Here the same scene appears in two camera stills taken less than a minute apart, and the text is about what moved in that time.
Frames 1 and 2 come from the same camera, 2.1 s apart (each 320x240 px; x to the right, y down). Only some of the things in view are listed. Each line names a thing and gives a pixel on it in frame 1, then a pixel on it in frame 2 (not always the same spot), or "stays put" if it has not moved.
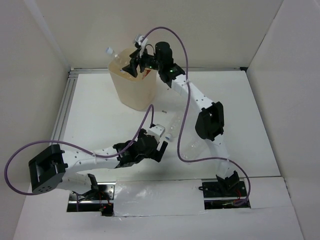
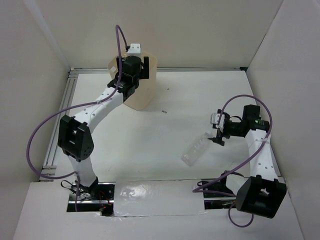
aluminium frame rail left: [60, 125] stays put
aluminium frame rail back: [106, 69] stays put
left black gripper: [156, 154] -> [144, 71]
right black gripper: [131, 68] -> [218, 139]
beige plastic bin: [136, 93] stays put
